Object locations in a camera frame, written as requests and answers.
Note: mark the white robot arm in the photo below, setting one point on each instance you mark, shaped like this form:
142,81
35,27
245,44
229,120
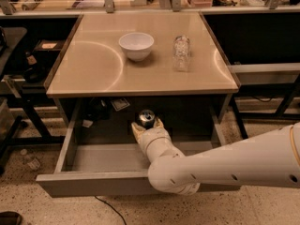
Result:
271,159

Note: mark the white ceramic bowl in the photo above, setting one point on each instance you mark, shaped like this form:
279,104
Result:
136,46

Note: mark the white label card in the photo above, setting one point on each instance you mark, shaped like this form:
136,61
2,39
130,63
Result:
120,104

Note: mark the black shoe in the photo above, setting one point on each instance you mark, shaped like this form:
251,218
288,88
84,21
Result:
10,218

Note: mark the grey desk cabinet frame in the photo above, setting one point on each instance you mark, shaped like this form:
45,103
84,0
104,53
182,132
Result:
95,66

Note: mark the clear plastic water bottle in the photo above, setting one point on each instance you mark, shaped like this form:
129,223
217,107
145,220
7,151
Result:
181,53

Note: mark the crumpled plastic bottle on floor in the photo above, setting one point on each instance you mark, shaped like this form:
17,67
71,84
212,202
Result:
30,160

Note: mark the silver blue redbull can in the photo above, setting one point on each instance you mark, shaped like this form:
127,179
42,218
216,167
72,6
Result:
146,118

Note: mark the grey open top drawer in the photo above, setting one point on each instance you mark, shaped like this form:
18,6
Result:
104,159

